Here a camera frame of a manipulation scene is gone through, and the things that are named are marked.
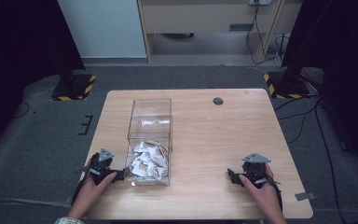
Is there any white power strip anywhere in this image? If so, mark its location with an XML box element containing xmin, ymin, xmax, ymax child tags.
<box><xmin>248</xmin><ymin>0</ymin><xmax>272</xmax><ymax>7</ymax></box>

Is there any black curtain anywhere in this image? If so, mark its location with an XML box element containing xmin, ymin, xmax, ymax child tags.
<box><xmin>281</xmin><ymin>0</ymin><xmax>358</xmax><ymax>180</ymax></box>
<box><xmin>0</xmin><ymin>0</ymin><xmax>86</xmax><ymax>158</ymax></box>

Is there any hand-held gripper cable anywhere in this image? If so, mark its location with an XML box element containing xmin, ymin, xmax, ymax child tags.
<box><xmin>70</xmin><ymin>178</ymin><xmax>90</xmax><ymax>207</ymax></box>
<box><xmin>260</xmin><ymin>174</ymin><xmax>284</xmax><ymax>213</ymax></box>

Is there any pile of white snack packets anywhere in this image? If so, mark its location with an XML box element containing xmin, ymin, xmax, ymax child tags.
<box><xmin>130</xmin><ymin>140</ymin><xmax>169</xmax><ymax>182</ymax></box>

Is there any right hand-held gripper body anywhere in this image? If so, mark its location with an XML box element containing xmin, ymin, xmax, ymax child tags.
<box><xmin>238</xmin><ymin>152</ymin><xmax>282</xmax><ymax>189</ymax></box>

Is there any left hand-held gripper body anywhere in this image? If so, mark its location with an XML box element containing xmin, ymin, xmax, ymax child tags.
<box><xmin>84</xmin><ymin>147</ymin><xmax>126</xmax><ymax>187</ymax></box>

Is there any left hand-held gripper cable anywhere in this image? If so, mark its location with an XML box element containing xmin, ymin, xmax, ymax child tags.
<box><xmin>70</xmin><ymin>178</ymin><xmax>90</xmax><ymax>207</ymax></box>

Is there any thin black floor cable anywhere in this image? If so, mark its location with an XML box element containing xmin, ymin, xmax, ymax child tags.
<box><xmin>273</xmin><ymin>92</ymin><xmax>323</xmax><ymax>146</ymax></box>

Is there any grey tape strip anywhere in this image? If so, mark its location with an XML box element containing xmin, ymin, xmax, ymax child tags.
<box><xmin>294</xmin><ymin>191</ymin><xmax>318</xmax><ymax>202</ymax></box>

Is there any white cabinet panel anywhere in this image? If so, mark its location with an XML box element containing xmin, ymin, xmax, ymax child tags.
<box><xmin>57</xmin><ymin>0</ymin><xmax>147</xmax><ymax>60</ymax></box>

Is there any person's left hand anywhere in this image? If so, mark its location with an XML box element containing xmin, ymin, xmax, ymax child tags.
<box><xmin>67</xmin><ymin>172</ymin><xmax>118</xmax><ymax>220</ymax></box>

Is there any right hand-held gripper cable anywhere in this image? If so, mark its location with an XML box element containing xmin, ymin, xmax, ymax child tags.
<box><xmin>260</xmin><ymin>174</ymin><xmax>284</xmax><ymax>213</ymax></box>

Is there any black yellow-striped stand base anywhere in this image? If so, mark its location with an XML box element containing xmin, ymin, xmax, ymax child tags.
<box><xmin>263</xmin><ymin>69</ymin><xmax>311</xmax><ymax>100</ymax></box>
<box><xmin>50</xmin><ymin>70</ymin><xmax>98</xmax><ymax>102</ymax></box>

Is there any long black floor cable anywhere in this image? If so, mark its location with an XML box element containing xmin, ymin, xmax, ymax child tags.
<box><xmin>313</xmin><ymin>98</ymin><xmax>348</xmax><ymax>224</ymax></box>

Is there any black hanging power cable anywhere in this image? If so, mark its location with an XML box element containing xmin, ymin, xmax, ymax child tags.
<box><xmin>245</xmin><ymin>0</ymin><xmax>286</xmax><ymax>66</ymax></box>

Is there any person's right hand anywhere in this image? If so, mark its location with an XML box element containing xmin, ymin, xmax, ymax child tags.
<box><xmin>239</xmin><ymin>163</ymin><xmax>287</xmax><ymax>218</ymax></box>

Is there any clear acrylic box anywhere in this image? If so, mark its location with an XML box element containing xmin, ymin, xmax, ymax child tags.
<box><xmin>124</xmin><ymin>98</ymin><xmax>172</xmax><ymax>187</ymax></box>

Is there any short black floor cable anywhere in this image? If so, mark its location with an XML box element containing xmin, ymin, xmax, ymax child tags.
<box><xmin>12</xmin><ymin>102</ymin><xmax>31</xmax><ymax>119</ymax></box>

